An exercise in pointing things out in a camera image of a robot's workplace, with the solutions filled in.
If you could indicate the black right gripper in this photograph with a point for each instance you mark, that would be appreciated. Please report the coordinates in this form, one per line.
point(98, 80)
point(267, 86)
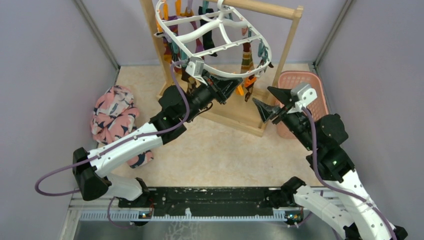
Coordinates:
point(268, 111)

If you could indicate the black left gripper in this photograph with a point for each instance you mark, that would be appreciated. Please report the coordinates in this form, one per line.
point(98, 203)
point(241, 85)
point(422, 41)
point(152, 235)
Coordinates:
point(221, 88)

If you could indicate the brown argyle sock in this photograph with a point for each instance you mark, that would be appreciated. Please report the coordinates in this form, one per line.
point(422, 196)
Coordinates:
point(248, 94)
point(191, 82)

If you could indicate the white plastic sock hanger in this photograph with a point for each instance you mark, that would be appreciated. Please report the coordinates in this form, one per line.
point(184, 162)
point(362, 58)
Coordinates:
point(262, 55)

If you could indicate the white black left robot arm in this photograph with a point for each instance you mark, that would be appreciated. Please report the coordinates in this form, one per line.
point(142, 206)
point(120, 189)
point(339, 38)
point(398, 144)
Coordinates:
point(93, 169)

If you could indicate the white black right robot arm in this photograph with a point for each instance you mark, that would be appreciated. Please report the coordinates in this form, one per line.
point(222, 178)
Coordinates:
point(359, 217)

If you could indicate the wooden hanger stand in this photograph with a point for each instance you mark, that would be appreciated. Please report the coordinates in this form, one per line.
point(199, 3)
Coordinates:
point(236, 113)

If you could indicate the orange clothespin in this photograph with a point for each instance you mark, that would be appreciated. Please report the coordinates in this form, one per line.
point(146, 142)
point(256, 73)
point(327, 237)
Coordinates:
point(249, 81)
point(240, 90)

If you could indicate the pink laundry basket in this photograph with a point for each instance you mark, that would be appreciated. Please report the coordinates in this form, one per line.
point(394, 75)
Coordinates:
point(290, 79)

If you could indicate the black white striped sock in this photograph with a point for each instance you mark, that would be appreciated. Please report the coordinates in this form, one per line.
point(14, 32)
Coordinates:
point(207, 39)

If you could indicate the pink navy patterned cloth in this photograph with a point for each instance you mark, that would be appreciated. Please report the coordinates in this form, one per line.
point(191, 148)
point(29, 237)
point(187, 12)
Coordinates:
point(114, 115)

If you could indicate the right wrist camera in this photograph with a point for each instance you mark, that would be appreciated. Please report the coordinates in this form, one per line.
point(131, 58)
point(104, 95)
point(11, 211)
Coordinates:
point(302, 95)

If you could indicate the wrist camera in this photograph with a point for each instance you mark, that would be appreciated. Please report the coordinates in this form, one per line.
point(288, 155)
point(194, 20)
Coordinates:
point(302, 95)
point(195, 67)

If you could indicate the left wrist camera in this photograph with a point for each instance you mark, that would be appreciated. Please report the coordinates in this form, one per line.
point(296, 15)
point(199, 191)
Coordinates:
point(195, 67)

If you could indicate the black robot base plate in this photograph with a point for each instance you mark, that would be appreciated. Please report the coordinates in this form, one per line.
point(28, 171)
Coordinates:
point(212, 201)

